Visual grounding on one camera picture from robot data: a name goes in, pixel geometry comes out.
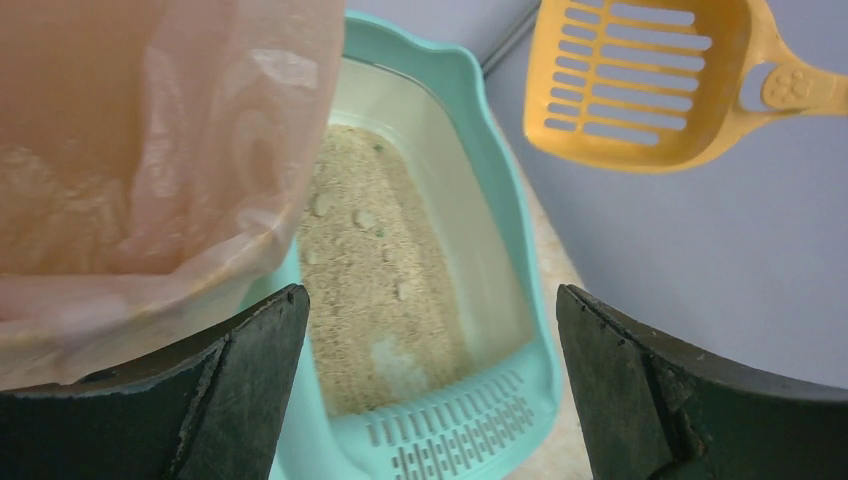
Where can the yellow litter scoop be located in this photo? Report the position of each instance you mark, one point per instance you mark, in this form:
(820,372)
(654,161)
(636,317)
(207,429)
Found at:
(660,86)

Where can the orange plastic bin liner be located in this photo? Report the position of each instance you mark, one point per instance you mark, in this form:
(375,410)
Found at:
(156,157)

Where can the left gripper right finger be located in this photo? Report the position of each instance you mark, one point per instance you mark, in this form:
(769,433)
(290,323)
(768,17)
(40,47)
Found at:
(652,406)

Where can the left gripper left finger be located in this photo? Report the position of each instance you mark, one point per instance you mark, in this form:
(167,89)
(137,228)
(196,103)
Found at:
(210,406)

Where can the teal litter box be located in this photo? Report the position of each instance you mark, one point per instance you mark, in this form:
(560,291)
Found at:
(428,99)

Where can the cat litter sand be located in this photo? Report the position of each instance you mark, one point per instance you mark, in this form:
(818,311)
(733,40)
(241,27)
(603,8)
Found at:
(385,323)

